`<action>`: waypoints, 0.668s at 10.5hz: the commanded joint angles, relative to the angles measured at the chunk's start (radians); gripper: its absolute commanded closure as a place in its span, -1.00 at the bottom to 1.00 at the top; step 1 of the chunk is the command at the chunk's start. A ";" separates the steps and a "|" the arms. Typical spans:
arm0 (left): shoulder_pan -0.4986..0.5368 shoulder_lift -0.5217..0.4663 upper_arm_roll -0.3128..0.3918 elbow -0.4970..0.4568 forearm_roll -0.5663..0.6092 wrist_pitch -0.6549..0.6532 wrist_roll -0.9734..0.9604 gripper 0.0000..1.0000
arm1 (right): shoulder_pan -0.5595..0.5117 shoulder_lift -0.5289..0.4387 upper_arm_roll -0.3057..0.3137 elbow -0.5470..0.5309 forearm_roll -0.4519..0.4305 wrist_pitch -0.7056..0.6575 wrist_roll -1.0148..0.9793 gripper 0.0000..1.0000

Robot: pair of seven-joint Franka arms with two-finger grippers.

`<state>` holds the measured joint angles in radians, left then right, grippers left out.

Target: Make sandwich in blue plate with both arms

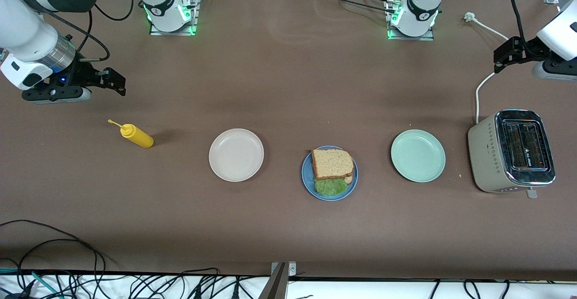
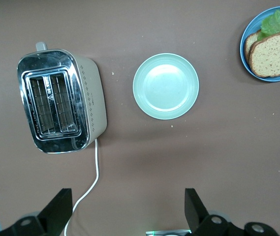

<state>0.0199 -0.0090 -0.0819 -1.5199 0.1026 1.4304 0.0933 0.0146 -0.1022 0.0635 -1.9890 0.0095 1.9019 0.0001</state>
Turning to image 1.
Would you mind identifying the yellow squeeze bottle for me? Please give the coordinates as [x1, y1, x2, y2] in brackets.
[107, 119, 155, 149]

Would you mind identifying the green lettuce leaf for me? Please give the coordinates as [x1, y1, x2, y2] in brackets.
[314, 177, 349, 197]

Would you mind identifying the light green plate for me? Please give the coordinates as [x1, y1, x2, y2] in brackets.
[390, 129, 446, 183]

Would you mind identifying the cream white plate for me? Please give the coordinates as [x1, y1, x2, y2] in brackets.
[209, 129, 265, 182]

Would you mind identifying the blue plate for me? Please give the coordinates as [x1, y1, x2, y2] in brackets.
[301, 146, 359, 202]

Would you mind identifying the beige steel toaster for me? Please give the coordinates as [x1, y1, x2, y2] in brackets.
[467, 109, 556, 199]

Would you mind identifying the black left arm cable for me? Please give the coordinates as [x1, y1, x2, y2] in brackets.
[510, 0, 544, 54]

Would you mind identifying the white toaster power cord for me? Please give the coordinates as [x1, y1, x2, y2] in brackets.
[464, 12, 511, 124]

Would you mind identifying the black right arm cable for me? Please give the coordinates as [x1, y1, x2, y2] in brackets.
[43, 0, 136, 63]

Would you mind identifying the black cable on table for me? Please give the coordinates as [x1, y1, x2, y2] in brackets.
[0, 220, 109, 299]

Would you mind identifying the teal cable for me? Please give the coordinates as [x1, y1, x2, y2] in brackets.
[0, 268, 61, 299]

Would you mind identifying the metal table edge bracket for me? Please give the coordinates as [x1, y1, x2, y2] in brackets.
[258, 262, 298, 299]

